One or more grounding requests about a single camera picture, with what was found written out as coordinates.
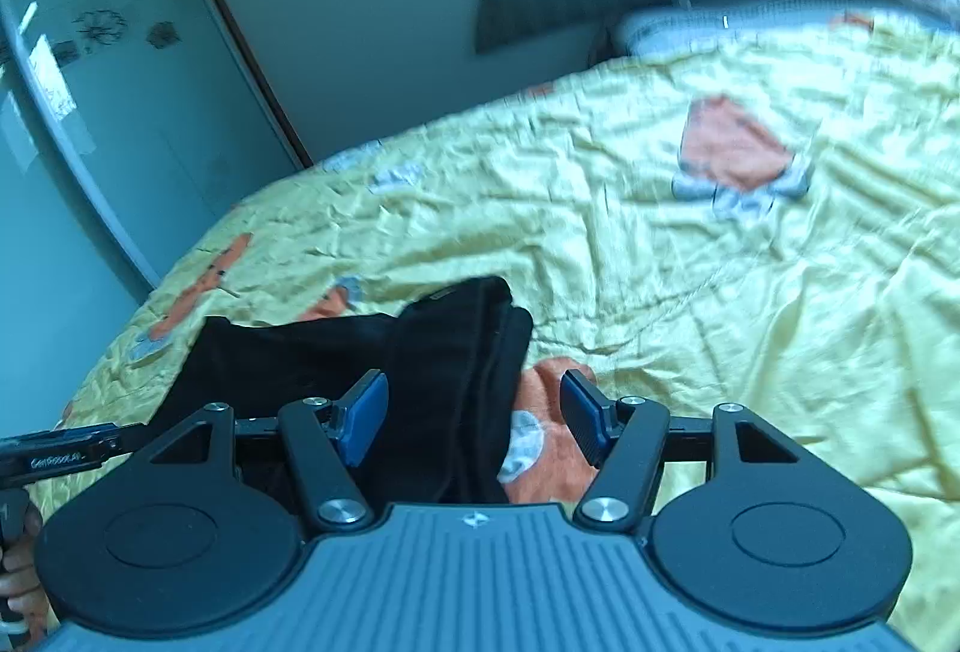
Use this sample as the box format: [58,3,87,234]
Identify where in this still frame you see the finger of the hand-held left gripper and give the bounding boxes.
[112,422,152,455]

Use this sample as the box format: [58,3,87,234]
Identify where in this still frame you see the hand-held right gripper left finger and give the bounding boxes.
[147,368,391,534]

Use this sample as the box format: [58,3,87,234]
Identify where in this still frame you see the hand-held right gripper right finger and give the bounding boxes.
[559,368,815,534]

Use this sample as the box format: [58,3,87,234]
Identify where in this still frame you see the black pants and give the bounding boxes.
[150,275,535,507]

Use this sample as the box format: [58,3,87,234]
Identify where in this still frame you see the person's left hand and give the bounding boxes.
[0,514,47,632]

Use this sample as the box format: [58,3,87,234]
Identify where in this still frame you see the yellow printed blanket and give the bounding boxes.
[30,8,960,652]

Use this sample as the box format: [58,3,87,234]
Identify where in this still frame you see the light patterned pillow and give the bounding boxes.
[610,0,960,58]

